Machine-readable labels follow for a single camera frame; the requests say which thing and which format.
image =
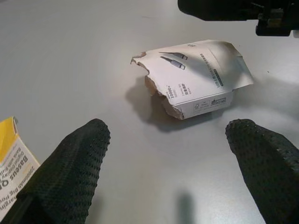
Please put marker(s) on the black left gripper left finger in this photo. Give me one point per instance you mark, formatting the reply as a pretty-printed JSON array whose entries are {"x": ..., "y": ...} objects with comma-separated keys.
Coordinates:
[{"x": 67, "y": 172}]

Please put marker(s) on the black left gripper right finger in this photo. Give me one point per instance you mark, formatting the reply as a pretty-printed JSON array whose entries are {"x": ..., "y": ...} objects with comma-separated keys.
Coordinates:
[{"x": 264, "y": 172}]

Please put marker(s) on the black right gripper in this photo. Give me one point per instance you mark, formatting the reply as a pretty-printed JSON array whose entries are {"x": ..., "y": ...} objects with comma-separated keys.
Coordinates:
[{"x": 273, "y": 23}]

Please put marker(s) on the yellow white Baseus box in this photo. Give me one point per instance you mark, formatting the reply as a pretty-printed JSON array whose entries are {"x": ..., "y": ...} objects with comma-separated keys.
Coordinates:
[{"x": 14, "y": 163}]

